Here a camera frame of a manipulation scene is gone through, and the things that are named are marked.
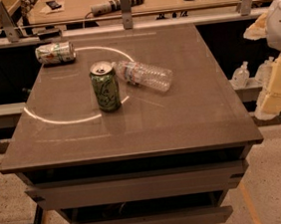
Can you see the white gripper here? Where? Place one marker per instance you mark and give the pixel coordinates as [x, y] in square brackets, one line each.
[280, 26]

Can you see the clear plastic water bottle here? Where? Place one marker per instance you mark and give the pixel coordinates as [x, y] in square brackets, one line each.
[150, 76]

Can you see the green upright soda can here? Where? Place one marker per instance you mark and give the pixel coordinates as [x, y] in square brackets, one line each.
[105, 85]

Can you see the white lying soda can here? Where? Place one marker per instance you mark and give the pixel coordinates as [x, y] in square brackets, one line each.
[55, 53]

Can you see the right sanitizer pump bottle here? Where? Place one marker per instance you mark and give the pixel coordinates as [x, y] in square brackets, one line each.
[263, 73]

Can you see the sanitizer pump bottle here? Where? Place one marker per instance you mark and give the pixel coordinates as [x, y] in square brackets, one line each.
[240, 76]
[263, 73]

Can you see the left sanitizer pump bottle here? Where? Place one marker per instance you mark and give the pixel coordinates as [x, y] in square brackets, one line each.
[240, 76]

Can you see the upper cabinet drawer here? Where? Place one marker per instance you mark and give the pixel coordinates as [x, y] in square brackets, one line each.
[138, 186]

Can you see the grey drawer cabinet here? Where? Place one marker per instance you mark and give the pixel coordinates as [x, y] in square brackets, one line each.
[63, 135]

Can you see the black smartphone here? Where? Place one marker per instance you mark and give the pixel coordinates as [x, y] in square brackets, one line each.
[53, 5]

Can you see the middle metal bracket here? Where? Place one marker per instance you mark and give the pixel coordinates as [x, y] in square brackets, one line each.
[126, 14]

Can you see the left metal bracket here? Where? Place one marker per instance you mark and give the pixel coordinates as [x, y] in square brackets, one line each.
[8, 25]

